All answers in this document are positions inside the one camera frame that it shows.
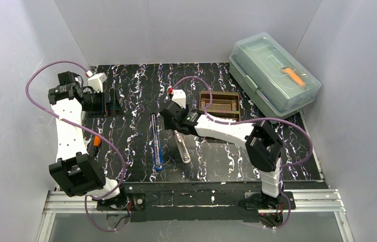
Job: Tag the black marbled mat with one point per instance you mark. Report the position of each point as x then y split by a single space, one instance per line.
143 90

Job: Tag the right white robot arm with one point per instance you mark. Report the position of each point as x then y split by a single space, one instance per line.
262 144

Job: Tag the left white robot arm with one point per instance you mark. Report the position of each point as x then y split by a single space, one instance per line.
75 170

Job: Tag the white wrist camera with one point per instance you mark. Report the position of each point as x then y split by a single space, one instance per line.
95 83
178 96

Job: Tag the clear plastic storage box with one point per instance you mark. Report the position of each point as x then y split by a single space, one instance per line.
255 64

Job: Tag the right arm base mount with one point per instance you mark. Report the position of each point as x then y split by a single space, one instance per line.
271 210

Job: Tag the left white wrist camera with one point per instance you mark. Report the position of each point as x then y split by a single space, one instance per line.
95 83

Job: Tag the orange handled tool in box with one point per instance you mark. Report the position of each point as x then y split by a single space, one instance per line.
293 76

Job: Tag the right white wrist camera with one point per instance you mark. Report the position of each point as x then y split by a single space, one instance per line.
178 96

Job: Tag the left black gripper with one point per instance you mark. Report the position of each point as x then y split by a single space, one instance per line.
107 102

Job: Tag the brown wooden tray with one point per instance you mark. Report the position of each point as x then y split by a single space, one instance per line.
224 104

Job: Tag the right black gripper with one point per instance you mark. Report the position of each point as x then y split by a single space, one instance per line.
169 120

